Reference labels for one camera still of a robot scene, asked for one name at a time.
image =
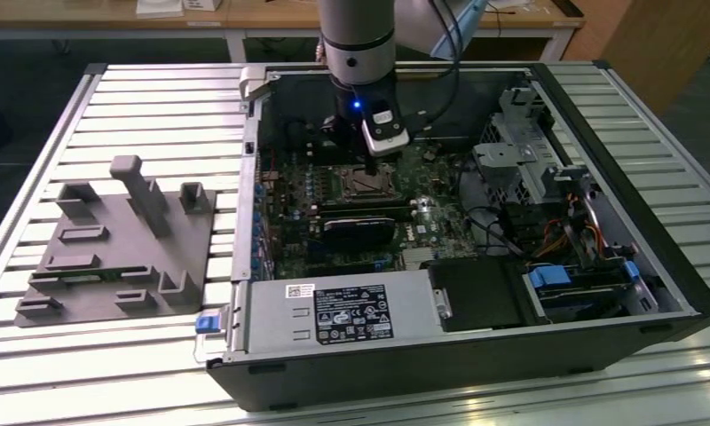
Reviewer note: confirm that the grey metal drive cage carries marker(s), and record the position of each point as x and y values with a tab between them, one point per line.
509	155

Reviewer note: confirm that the black open PC case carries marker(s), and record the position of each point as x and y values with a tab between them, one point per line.
390	381

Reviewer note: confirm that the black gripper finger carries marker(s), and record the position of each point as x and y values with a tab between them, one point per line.
366	144
346	139

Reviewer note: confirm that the black graphics card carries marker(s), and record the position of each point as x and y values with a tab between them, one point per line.
357	230

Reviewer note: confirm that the black plastic shroud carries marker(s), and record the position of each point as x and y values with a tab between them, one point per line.
485	293

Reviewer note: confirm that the silver latch plate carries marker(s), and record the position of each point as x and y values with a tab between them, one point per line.
442	302

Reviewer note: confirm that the CPU socket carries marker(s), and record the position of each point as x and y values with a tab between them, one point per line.
366	198

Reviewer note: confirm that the silver chipset heatsink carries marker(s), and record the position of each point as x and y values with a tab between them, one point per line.
418	257

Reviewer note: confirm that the grey parts rack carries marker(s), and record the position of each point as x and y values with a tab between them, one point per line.
124	248

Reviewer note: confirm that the wooden desk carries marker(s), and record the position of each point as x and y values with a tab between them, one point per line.
94	24

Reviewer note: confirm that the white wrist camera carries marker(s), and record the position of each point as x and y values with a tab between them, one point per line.
384	135

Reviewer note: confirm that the black RAM slot row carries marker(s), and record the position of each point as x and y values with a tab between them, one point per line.
366	207
313	151

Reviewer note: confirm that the green RAM stick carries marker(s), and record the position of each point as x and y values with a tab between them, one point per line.
88	276

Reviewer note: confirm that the blue plastic drive clip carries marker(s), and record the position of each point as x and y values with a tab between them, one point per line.
632	273

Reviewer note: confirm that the wooden cabinet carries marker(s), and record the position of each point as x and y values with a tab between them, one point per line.
669	44

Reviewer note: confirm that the white box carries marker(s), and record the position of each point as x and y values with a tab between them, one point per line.
161	8

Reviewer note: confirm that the blue case latch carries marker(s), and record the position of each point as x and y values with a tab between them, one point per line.
208	323

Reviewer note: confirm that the silver CPU plate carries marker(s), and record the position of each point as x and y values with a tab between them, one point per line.
372	186

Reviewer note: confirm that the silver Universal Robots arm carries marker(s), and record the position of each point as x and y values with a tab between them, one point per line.
357	44

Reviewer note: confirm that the green motherboard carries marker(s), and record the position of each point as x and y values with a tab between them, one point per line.
444	208

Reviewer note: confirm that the silver power supply unit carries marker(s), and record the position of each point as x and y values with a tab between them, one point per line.
272	319

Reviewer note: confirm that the hard disk in blue carrier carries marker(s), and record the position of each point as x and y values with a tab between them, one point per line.
574	284

